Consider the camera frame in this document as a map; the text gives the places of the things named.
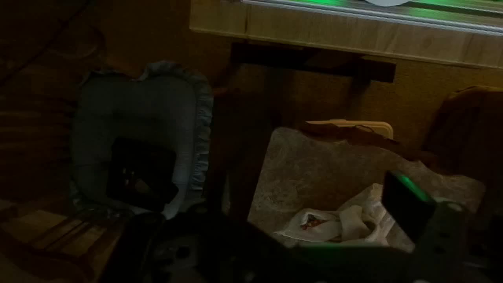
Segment blue ruffled seat cushion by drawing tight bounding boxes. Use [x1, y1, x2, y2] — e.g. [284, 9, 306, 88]
[69, 61, 213, 218]

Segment black object on cushion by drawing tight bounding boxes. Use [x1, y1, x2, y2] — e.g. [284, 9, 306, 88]
[106, 138, 177, 212]

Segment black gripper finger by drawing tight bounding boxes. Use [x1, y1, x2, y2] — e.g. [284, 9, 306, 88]
[381, 171, 466, 283]

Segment white crocheted cloth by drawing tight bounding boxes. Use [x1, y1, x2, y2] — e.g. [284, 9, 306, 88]
[276, 183, 414, 251]

